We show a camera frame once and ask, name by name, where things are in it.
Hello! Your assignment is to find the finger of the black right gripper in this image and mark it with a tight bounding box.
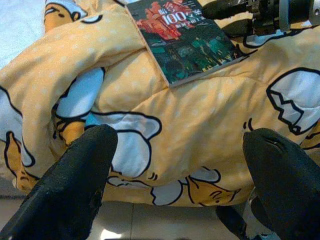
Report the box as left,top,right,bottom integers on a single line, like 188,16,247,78
221,19,254,36
201,1,251,20

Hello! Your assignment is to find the white quilted mattress pad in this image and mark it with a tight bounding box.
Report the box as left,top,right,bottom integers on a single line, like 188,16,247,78
0,0,47,68

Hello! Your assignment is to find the yellow cartoon egg blanket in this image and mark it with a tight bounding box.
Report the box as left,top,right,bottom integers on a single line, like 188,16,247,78
0,0,320,207

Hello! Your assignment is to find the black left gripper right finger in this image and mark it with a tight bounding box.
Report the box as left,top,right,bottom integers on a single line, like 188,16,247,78
242,127,320,240

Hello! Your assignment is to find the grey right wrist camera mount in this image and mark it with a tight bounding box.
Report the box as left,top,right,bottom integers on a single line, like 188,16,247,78
278,0,292,32

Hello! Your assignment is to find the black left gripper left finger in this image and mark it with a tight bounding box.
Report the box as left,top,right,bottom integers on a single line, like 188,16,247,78
0,124,119,240

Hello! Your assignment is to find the dark book with red cover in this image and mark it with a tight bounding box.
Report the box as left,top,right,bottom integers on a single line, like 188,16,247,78
126,0,247,88

